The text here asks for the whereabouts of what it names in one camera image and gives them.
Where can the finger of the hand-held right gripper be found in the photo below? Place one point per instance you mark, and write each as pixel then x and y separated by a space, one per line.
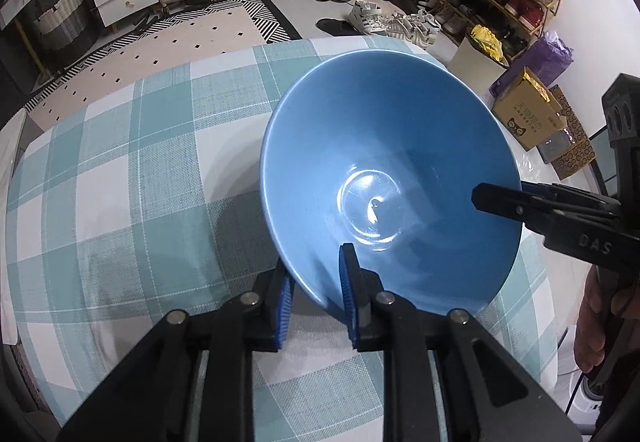
pixel 542 191
pixel 500 199

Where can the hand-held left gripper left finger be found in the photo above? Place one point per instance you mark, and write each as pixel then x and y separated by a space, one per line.
pixel 284 317

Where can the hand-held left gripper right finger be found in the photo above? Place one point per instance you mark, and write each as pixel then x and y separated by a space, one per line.
pixel 348 292

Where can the blue ceramic bowl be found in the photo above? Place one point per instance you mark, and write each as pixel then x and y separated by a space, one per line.
pixel 375 131

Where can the person's right hand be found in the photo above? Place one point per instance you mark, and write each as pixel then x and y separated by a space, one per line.
pixel 590 327

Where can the brown patterned flat box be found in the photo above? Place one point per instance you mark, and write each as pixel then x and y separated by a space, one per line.
pixel 575 151

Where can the brown cardboard box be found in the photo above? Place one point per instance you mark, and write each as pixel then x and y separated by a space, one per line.
pixel 525 116

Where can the purple plastic bag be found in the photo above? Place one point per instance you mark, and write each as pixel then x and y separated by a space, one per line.
pixel 545 56

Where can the white square box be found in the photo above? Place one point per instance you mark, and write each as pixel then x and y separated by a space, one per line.
pixel 475 69

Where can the yellow plastic bag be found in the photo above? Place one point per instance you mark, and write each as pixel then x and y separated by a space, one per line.
pixel 485 41

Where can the black and white patterned rug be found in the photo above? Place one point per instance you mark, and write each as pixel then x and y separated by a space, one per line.
pixel 200 31

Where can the grey woven laundry basket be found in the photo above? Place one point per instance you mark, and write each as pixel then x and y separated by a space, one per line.
pixel 65 19

